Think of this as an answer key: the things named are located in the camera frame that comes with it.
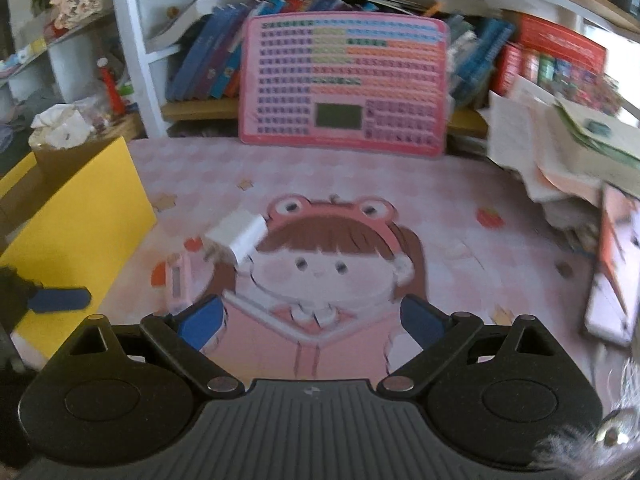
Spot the fluffy grey keychain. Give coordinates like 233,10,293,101
532,360,640,473

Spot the red printed box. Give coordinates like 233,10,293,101
492,12,608,98

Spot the pink white booklet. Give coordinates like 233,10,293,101
582,182,640,348

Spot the white wooden bookshelf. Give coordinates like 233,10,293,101
107,0,640,141

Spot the pink learning board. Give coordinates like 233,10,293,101
237,10,449,160

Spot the red bottle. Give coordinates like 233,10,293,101
97,57,126,116

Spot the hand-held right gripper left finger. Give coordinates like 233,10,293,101
65,295,246,394

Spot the white charger adapter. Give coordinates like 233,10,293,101
204,211,268,267

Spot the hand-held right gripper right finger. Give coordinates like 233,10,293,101
376,295,557,395

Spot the row of blue books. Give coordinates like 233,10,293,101
164,0,261,102

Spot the low white curved shelf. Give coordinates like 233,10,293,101
0,10,126,111

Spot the pink cartoon printed mat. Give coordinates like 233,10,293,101
10,137,626,411

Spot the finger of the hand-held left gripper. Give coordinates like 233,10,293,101
0,266,92,333

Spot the open white book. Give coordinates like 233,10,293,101
145,0,221,53

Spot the small pink device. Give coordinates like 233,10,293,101
165,252,193,316

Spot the stack of blue workbooks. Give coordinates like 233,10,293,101
445,12,516,111

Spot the yellow cardboard box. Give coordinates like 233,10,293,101
0,135,158,361

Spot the floral tissue pack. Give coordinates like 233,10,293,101
27,104,98,151

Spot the pile of loose papers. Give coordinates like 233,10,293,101
485,77,640,261

